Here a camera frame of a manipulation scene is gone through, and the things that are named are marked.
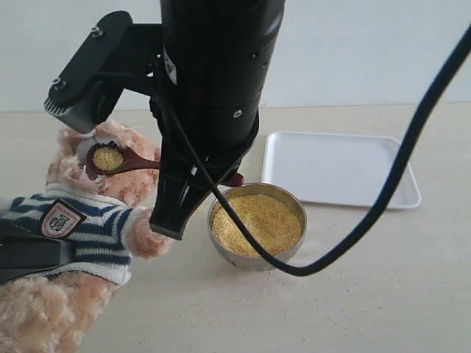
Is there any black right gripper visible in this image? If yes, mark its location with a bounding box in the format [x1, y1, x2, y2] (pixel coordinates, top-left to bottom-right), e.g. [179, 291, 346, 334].
[158, 1, 285, 183]

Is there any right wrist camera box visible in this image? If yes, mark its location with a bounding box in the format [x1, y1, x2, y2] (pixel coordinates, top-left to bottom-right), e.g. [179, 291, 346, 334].
[43, 10, 133, 134]

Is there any tan teddy bear striped shirt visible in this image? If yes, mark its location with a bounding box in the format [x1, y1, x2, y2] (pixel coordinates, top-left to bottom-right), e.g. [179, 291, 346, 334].
[1, 120, 172, 352]

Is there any white rectangular plastic tray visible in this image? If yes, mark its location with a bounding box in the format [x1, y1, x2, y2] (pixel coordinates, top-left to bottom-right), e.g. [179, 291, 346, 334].
[261, 131, 400, 207]

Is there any dark red wooden spoon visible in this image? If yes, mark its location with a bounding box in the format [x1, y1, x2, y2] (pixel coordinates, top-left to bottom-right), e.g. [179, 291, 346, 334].
[84, 142, 245, 188]

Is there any steel bowl of millet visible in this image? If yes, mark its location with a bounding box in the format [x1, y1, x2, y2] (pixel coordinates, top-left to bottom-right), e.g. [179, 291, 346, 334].
[208, 183, 307, 272]

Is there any black right camera cable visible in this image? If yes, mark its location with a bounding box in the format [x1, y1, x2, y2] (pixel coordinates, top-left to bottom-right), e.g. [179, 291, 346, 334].
[157, 21, 471, 279]

